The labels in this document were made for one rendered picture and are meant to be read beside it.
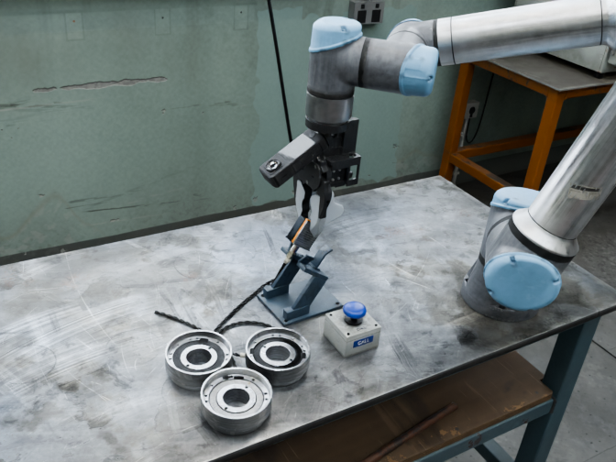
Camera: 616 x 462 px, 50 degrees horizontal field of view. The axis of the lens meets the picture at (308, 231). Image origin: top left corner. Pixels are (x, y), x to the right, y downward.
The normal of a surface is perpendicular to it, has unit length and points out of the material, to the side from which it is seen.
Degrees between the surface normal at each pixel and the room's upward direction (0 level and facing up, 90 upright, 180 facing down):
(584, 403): 0
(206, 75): 90
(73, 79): 90
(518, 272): 97
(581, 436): 0
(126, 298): 0
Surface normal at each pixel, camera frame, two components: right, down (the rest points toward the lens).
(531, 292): -0.29, 0.58
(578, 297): 0.07, -0.86
